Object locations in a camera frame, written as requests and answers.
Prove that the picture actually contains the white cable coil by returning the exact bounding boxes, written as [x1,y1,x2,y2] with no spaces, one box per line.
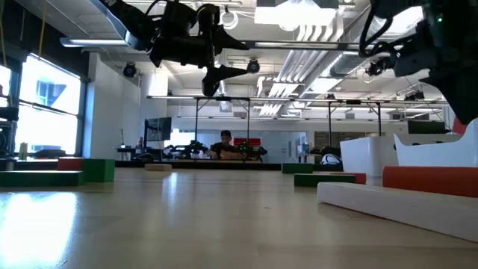
[218,5,240,31]

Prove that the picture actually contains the black station frame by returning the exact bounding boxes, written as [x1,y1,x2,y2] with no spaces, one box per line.
[298,97,384,137]
[147,95,292,143]

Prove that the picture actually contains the long green block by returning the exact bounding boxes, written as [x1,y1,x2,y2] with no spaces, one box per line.
[294,173,358,188]
[0,170,85,188]
[281,162,314,175]

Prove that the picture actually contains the large window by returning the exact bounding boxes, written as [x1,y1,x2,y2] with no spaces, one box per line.
[0,55,85,158]

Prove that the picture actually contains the white plastic bin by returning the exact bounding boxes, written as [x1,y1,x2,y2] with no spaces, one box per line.
[339,134,400,179]
[394,118,478,169]

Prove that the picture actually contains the silver ventilation duct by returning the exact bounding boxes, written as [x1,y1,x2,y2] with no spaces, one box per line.
[328,0,426,78]

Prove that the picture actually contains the person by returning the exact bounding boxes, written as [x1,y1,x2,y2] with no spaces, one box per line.
[208,129,242,161]

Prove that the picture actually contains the black mounting bracket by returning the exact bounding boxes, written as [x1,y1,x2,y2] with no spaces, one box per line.
[0,105,20,123]

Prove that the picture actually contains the red cube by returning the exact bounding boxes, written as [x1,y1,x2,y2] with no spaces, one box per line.
[453,117,468,136]
[58,157,85,172]

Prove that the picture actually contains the red rectangular block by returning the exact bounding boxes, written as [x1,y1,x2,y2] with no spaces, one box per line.
[382,165,478,199]
[320,171,367,185]

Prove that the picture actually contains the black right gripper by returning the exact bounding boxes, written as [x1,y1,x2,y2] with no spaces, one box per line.
[391,6,478,127]

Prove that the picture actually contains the white round helmet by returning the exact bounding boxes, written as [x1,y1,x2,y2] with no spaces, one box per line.
[320,152,342,166]

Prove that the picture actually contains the green cube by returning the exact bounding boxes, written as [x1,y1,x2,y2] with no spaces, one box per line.
[81,158,117,183]

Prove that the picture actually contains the black background robot arms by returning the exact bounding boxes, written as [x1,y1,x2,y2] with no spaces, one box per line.
[164,140,210,160]

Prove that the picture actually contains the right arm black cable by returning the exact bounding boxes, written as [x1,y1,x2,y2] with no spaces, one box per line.
[358,5,403,59]

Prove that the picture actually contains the black table frame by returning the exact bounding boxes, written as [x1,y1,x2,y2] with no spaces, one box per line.
[0,158,344,172]

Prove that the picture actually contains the dark office desk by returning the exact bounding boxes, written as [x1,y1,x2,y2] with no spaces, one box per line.
[116,146,167,161]

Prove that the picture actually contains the black computer monitor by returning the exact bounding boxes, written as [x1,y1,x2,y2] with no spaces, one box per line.
[143,116,173,149]

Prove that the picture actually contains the red wall sign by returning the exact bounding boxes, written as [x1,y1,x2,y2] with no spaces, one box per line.
[233,137,262,147]

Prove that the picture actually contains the black background robot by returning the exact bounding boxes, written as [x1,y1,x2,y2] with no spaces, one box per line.
[238,140,269,162]

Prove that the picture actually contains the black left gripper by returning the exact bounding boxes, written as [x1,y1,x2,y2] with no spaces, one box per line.
[148,2,250,99]

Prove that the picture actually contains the black wide monitor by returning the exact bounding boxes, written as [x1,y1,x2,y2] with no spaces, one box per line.
[406,119,448,135]

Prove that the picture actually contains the black hanging camera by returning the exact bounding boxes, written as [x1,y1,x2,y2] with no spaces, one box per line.
[364,55,397,78]

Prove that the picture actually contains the long pale wooden block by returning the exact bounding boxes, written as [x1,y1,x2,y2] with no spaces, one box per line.
[317,182,478,244]

